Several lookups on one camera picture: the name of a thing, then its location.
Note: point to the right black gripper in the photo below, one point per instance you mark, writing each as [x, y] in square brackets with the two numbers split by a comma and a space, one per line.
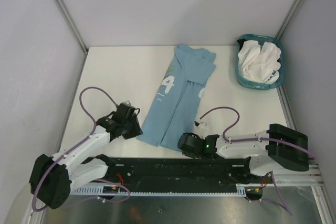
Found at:
[189, 155]

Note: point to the black t shirt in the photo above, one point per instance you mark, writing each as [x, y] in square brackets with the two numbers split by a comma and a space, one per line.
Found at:
[240, 43]

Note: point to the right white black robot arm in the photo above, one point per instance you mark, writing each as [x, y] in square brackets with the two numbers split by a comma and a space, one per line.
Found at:
[274, 149]

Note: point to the right aluminium frame post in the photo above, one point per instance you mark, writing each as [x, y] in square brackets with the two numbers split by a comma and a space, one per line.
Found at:
[294, 8]

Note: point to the teal laundry basket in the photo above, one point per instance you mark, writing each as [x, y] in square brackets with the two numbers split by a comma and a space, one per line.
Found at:
[253, 85]

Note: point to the left aluminium frame post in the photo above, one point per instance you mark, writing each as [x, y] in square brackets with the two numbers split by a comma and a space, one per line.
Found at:
[71, 24]

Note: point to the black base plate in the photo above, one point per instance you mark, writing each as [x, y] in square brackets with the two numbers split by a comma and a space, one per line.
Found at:
[230, 170]

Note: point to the aluminium frame post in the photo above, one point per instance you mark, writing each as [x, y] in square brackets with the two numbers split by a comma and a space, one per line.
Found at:
[294, 8]
[71, 24]

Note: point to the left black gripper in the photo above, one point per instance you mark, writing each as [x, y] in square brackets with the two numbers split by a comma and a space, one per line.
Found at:
[136, 130]

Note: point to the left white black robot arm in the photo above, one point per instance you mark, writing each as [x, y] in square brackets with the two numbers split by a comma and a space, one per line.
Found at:
[54, 177]

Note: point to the light blue t shirt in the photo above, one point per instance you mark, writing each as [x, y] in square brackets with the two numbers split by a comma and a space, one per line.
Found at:
[174, 108]

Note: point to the white t shirt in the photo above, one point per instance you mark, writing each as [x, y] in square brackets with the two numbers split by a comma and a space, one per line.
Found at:
[259, 63]

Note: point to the grey slotted cable duct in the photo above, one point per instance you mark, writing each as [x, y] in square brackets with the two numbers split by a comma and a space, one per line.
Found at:
[109, 190]

